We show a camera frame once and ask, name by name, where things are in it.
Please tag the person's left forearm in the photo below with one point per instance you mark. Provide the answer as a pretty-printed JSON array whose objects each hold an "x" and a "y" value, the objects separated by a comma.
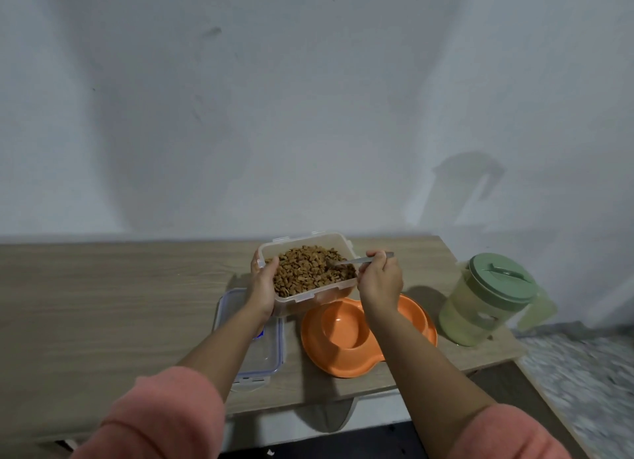
[{"x": 183, "y": 374}]

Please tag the clear container lid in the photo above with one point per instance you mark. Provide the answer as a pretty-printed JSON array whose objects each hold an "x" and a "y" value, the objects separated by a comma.
[{"x": 257, "y": 345}]

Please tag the person's left hand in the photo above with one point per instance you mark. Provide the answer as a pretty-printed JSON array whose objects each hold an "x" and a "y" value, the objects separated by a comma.
[{"x": 261, "y": 290}]

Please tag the person's right thumb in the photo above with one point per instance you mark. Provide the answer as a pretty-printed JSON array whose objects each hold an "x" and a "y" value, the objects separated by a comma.
[{"x": 369, "y": 268}]

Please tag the green lidded plastic pitcher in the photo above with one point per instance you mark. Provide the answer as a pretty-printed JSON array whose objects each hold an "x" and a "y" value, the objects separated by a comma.
[{"x": 485, "y": 300}]

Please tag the metal spoon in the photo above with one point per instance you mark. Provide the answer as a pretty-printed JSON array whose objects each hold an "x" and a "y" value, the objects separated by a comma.
[{"x": 360, "y": 260}]

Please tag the person's right forearm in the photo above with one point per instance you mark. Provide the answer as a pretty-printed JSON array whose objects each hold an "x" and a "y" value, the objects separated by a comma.
[{"x": 446, "y": 389}]

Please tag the wooden table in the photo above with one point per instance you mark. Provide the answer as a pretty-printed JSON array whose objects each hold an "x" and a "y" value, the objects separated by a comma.
[{"x": 148, "y": 320}]

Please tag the brown dry pet food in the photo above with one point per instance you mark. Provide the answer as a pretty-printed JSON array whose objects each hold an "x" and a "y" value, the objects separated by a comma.
[{"x": 309, "y": 270}]

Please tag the person's right hand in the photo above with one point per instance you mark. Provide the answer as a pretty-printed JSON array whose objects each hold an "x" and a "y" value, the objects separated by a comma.
[{"x": 380, "y": 280}]

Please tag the clear plastic food container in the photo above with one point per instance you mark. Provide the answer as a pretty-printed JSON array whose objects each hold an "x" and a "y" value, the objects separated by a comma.
[{"x": 307, "y": 270}]

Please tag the orange double pet bowl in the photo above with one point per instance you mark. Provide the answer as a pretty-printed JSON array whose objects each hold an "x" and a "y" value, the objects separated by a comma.
[{"x": 341, "y": 335}]

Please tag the person's left thumb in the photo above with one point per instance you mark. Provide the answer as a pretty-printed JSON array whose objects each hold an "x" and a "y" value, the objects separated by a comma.
[{"x": 273, "y": 270}]

